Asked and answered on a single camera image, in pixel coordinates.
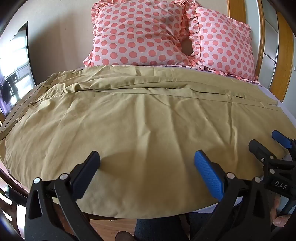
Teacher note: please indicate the person's right hand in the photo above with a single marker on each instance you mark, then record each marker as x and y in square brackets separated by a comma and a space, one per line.
[278, 220]

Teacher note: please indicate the person's leg in dark jeans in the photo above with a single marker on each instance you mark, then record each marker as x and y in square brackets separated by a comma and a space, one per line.
[159, 228]

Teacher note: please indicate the wardrobe with grey panels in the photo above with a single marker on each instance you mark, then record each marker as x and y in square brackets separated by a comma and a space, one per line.
[275, 39]

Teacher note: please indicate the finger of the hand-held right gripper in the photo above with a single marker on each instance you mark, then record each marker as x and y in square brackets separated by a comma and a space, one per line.
[281, 139]
[260, 150]

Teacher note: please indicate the small pink polka dot pillow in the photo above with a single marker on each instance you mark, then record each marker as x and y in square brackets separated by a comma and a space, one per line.
[225, 44]

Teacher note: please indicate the olive green bed sheet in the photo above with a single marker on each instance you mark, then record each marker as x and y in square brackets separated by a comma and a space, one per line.
[143, 139]

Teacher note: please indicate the large pink polka dot pillow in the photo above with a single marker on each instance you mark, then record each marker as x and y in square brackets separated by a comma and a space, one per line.
[138, 32]

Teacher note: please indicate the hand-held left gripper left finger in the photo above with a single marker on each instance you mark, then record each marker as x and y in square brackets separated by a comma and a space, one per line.
[86, 170]

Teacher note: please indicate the bed with white sheet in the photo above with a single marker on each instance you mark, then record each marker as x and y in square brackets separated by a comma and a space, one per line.
[285, 115]

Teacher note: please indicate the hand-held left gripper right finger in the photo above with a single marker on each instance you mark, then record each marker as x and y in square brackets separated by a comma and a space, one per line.
[207, 172]

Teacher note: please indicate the dark wooden bed frame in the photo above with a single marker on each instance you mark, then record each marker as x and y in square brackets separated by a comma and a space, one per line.
[13, 185]

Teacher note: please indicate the light wooden headboard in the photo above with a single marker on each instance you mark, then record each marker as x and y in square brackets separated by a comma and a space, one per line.
[245, 9]

